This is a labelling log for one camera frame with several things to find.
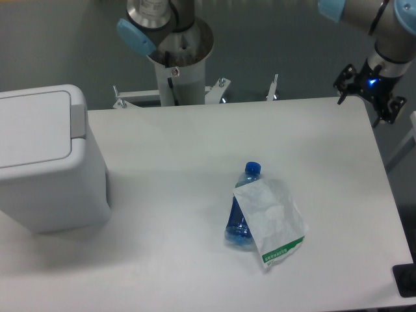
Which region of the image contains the black clamp at table edge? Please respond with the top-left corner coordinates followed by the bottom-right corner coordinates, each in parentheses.
top-left (392, 263), bottom-right (415, 298)

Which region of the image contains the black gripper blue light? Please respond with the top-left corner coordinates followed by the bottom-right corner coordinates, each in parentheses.
top-left (333, 57), bottom-right (407, 127)

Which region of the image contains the white frame bar right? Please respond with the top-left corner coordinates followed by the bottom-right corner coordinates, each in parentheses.
top-left (385, 111), bottom-right (415, 174)

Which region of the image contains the white plastic trash can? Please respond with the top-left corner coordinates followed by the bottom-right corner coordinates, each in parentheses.
top-left (1, 84), bottom-right (111, 233)

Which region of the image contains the white metal table frame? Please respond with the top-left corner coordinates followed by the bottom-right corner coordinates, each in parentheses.
top-left (112, 73), bottom-right (280, 109)

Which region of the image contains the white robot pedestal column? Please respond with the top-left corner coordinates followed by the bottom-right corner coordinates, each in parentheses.
top-left (148, 18), bottom-right (214, 107)

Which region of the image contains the white paper bag green stripe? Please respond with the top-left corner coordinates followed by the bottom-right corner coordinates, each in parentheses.
top-left (233, 178), bottom-right (309, 268)

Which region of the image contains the blue plastic water bottle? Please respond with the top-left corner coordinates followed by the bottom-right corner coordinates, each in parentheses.
top-left (224, 162), bottom-right (261, 246)

